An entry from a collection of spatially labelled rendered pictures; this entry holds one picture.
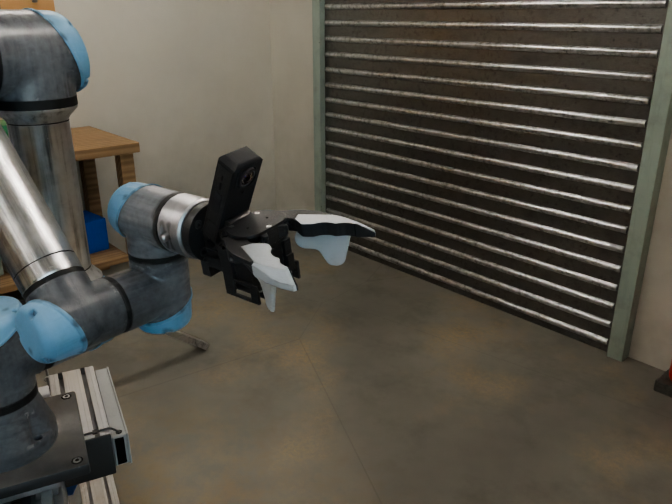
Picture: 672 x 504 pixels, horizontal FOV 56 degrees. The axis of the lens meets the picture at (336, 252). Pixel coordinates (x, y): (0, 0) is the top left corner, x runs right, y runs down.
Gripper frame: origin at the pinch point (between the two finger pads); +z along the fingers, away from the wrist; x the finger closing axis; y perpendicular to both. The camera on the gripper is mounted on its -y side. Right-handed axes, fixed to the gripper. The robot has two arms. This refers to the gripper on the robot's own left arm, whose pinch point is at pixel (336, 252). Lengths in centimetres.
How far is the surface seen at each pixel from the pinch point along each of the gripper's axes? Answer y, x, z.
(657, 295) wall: 121, -216, -5
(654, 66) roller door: 29, -229, -22
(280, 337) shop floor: 143, -130, -148
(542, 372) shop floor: 149, -176, -37
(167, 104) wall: 60, -196, -289
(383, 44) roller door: 30, -256, -167
